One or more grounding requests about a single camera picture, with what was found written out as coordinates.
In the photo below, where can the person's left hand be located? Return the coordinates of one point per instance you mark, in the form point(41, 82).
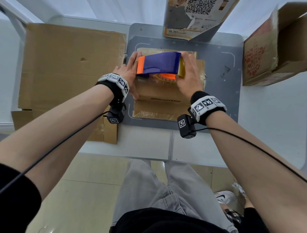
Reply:
point(129, 72)

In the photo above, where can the person's right hand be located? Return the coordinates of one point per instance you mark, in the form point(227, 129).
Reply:
point(190, 79)

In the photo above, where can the blue orange tape dispenser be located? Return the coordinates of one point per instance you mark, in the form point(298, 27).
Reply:
point(182, 69)
point(158, 62)

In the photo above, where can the cardboard box black print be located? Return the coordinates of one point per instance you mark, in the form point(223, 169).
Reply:
point(158, 93)

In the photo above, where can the large cardboard box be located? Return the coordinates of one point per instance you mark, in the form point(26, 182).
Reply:
point(67, 67)

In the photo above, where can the red print cardboard box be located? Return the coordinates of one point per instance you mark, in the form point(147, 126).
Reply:
point(290, 48)

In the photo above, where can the person's right forearm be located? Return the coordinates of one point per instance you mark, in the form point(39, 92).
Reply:
point(259, 168)

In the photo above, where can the person's left forearm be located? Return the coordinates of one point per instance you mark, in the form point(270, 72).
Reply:
point(60, 134)

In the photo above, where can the grey scanning mat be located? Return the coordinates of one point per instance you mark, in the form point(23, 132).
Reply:
point(223, 96)

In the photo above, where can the grey scanner kiosk with poster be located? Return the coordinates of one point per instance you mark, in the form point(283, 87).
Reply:
point(199, 19)

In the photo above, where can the grey trousers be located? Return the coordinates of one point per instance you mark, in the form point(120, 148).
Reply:
point(148, 187)

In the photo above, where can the white checked cloth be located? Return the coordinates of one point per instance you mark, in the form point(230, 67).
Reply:
point(239, 189)

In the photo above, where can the white sneaker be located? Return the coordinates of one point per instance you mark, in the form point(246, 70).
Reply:
point(225, 196)

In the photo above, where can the black white plaid cloth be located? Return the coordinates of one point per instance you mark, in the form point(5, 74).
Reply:
point(232, 216)

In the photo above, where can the black shirt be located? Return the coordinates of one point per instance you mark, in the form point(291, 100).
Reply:
point(156, 223)

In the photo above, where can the white metal frame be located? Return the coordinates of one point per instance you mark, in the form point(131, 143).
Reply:
point(16, 18)

